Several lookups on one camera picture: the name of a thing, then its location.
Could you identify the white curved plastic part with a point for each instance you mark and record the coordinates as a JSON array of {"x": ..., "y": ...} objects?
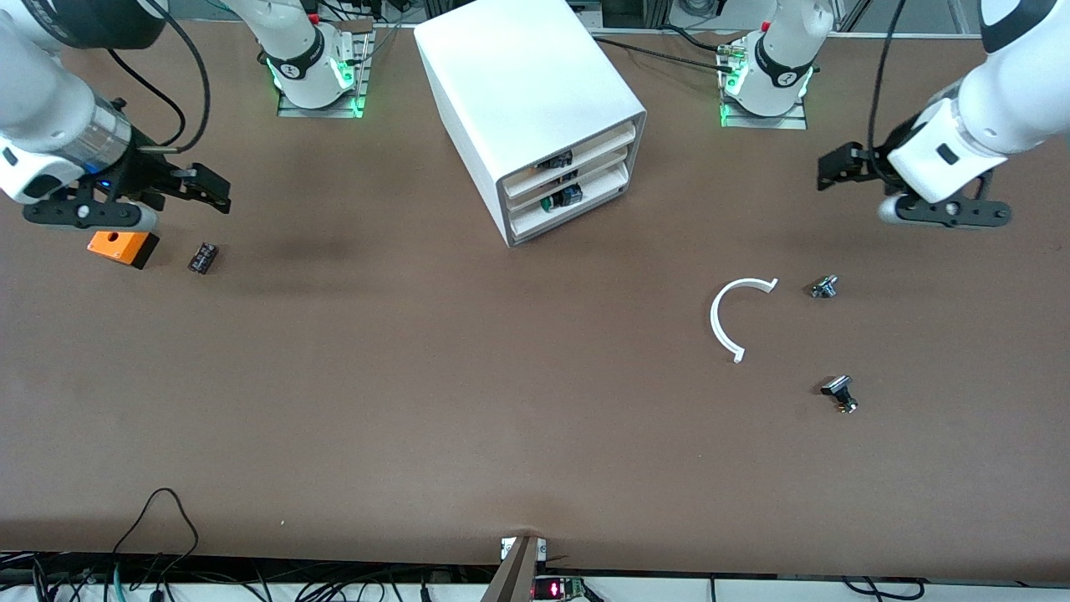
[{"x": 715, "y": 322}]

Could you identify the black right camera mount bar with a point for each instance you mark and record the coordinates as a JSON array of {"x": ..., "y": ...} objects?
[{"x": 79, "y": 216}]

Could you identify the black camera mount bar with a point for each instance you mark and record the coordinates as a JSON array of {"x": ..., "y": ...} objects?
[
  {"x": 961, "y": 211},
  {"x": 79, "y": 216}
]

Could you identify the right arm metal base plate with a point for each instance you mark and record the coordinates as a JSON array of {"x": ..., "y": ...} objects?
[{"x": 318, "y": 111}]

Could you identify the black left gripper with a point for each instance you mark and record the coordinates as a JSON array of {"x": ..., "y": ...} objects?
[{"x": 879, "y": 159}]

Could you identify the orange button enclosure box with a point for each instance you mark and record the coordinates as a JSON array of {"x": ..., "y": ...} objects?
[{"x": 117, "y": 247}]

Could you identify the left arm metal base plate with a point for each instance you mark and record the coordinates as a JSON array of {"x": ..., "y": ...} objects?
[{"x": 765, "y": 122}]

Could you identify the white plastic drawer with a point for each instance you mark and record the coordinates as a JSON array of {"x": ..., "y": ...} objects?
[
  {"x": 603, "y": 165},
  {"x": 606, "y": 144},
  {"x": 535, "y": 226}
]

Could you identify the small silver metal fitting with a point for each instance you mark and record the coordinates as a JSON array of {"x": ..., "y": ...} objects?
[{"x": 823, "y": 287}]

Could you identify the small black contact block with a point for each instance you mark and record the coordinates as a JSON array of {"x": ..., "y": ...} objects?
[{"x": 203, "y": 257}]

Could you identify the green push button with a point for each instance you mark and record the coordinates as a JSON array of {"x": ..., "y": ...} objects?
[{"x": 562, "y": 199}]

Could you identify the orange push button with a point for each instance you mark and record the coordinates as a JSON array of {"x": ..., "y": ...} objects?
[{"x": 556, "y": 159}]

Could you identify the metal table edge bracket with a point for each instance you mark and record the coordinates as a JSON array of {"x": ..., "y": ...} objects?
[{"x": 514, "y": 573}]

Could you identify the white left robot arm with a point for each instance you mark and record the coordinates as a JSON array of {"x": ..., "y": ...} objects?
[{"x": 1003, "y": 100}]

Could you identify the device with red display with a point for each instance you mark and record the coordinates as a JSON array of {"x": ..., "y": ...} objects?
[{"x": 556, "y": 589}]

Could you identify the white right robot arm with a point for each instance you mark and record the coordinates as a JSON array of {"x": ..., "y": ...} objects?
[{"x": 42, "y": 100}]

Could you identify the white drawer cabinet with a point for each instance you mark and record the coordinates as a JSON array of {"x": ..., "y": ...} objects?
[{"x": 518, "y": 75}]

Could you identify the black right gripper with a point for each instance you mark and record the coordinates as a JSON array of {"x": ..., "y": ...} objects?
[{"x": 142, "y": 173}]

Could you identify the black left camera mount bar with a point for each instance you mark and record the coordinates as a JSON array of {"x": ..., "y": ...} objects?
[{"x": 961, "y": 211}]

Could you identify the black capped metal switch part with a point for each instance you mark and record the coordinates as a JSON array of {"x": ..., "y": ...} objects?
[{"x": 838, "y": 389}]

